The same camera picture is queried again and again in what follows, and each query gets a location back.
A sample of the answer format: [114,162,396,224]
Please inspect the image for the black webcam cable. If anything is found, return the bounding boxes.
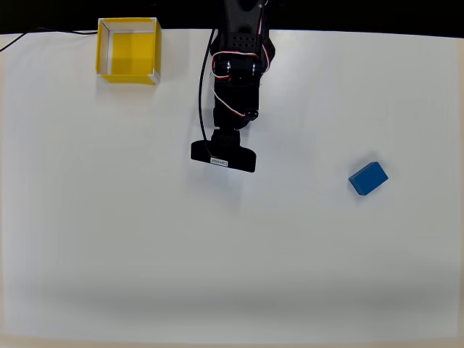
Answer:
[197,28,218,161]

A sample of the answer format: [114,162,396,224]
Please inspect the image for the blue block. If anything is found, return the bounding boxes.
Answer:
[348,161,389,197]

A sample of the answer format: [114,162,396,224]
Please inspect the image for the black webcam with label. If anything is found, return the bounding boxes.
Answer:
[190,138,257,173]

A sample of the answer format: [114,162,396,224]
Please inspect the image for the yellow open box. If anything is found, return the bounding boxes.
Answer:
[95,17,162,87]

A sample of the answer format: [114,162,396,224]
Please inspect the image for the red white servo wires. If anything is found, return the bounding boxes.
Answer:
[209,0,277,119]

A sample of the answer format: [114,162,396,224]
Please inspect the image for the thin black cable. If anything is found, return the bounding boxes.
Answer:
[0,26,99,52]

